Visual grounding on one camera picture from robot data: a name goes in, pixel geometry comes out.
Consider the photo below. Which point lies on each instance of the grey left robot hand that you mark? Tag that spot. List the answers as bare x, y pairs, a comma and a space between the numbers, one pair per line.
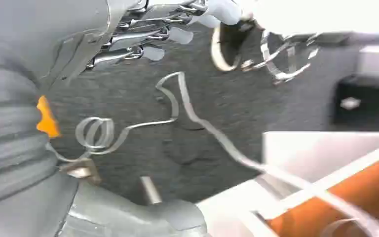
45, 39

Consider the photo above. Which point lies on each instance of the ribbed grey left robot arm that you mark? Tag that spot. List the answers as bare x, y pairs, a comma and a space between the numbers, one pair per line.
6, 130

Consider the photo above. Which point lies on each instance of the short metal pin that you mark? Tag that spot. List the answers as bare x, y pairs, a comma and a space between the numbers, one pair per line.
151, 191

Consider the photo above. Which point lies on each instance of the white furniture top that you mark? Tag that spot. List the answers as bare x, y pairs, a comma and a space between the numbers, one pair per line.
323, 14

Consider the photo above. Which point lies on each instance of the black box with white label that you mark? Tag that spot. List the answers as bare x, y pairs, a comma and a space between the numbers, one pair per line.
372, 111

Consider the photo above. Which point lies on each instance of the orange-brown board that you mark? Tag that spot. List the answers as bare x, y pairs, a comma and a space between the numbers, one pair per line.
366, 193

